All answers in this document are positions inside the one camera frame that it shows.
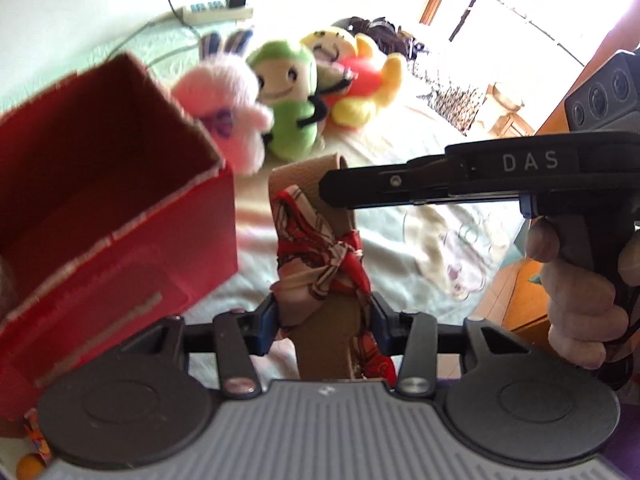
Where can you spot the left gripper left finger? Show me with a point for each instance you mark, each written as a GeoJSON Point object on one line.
{"type": "Point", "coordinates": [259, 328]}

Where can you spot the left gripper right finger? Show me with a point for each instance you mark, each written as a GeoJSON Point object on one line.
{"type": "Point", "coordinates": [388, 327]}

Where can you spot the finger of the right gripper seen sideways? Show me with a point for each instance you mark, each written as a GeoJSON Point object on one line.
{"type": "Point", "coordinates": [423, 180]}

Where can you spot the right hand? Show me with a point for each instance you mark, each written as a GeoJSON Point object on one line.
{"type": "Point", "coordinates": [582, 312]}

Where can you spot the yellow red plush doll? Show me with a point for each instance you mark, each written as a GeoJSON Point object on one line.
{"type": "Point", "coordinates": [355, 78]}

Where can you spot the dark patterned cloth bundle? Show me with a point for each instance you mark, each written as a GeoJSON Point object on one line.
{"type": "Point", "coordinates": [388, 37]}

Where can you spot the large red cardboard box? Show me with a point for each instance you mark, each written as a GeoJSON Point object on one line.
{"type": "Point", "coordinates": [116, 210]}

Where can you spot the green plush doll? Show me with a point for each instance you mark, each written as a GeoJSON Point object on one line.
{"type": "Point", "coordinates": [288, 84]}

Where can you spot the pink plush rabbit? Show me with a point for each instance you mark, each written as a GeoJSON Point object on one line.
{"type": "Point", "coordinates": [221, 93]}

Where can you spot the small red patterned box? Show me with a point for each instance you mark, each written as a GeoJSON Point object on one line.
{"type": "Point", "coordinates": [34, 432]}

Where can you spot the orange fruit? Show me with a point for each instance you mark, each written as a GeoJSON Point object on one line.
{"type": "Point", "coordinates": [29, 467]}

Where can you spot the white power strip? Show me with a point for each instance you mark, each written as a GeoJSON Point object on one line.
{"type": "Point", "coordinates": [201, 14]}

